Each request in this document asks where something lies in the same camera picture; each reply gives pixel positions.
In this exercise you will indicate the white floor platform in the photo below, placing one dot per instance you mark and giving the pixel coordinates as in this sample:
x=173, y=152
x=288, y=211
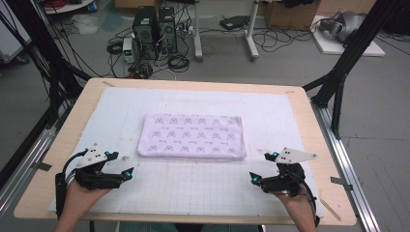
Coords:
x=332, y=46

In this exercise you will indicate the slim black computer tower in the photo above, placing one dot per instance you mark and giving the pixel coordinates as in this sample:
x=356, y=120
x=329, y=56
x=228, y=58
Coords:
x=167, y=30

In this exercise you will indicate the large black computer tower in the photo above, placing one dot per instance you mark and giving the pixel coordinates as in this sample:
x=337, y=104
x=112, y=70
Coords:
x=145, y=29

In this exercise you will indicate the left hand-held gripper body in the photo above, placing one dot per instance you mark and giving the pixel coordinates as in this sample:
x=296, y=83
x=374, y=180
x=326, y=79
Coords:
x=96, y=180

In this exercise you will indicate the black metal frame post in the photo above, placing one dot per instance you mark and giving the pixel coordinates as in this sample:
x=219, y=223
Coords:
x=38, y=38
x=354, y=48

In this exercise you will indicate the tan tape piece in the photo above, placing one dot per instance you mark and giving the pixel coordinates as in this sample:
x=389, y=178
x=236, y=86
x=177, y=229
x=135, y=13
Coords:
x=108, y=83

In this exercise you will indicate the lavender towel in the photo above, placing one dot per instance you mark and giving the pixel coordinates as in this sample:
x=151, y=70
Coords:
x=193, y=138

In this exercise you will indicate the clear plastic sheet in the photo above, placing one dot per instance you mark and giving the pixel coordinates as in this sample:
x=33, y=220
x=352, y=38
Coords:
x=83, y=24

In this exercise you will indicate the white desk frame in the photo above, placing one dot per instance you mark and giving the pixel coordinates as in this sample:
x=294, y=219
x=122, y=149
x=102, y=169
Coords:
x=197, y=32

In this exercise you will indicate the grey tape strip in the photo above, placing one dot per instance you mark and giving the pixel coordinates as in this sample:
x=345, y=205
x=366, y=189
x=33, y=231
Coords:
x=42, y=166
x=341, y=183

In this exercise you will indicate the round white table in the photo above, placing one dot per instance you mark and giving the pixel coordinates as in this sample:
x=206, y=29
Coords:
x=64, y=9

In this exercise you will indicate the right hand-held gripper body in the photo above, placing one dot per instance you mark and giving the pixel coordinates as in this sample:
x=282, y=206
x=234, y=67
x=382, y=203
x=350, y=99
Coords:
x=286, y=183

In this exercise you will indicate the grey helmet-shaped device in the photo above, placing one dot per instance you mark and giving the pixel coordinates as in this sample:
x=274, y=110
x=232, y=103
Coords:
x=348, y=22

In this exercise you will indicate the white foam mat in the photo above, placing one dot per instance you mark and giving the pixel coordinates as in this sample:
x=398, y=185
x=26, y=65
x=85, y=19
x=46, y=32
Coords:
x=193, y=193

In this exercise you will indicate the person's right hand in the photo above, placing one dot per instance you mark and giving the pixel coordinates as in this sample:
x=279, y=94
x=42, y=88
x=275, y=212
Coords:
x=298, y=208

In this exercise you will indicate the white power supply unit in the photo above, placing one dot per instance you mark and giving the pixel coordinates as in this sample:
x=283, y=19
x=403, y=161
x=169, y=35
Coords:
x=129, y=48

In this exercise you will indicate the brown cardboard box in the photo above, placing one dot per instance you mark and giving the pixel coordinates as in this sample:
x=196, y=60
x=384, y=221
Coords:
x=290, y=16

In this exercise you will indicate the aluminium rail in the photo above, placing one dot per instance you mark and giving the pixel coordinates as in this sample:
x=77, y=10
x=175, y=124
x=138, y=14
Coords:
x=341, y=161
x=29, y=161

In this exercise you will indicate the flat black box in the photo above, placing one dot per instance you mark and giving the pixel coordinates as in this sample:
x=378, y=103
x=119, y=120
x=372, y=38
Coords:
x=233, y=22

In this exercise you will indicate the person's left hand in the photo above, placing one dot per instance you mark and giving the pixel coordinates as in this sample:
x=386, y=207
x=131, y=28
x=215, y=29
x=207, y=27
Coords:
x=79, y=199

